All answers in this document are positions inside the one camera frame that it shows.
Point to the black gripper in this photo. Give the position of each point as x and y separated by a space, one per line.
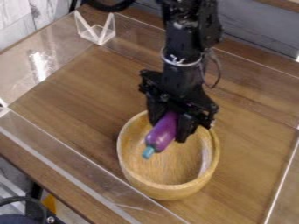
176 90

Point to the purple toy eggplant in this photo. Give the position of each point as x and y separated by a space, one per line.
160 135

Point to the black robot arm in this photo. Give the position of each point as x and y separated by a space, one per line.
192 31

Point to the brown wooden bowl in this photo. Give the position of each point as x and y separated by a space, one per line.
174 173

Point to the clear acrylic tray walls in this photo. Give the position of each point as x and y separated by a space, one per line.
60 126

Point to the black clamp with screw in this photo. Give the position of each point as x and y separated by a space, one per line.
40 213

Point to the clear acrylic corner bracket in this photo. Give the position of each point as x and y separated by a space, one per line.
98 34

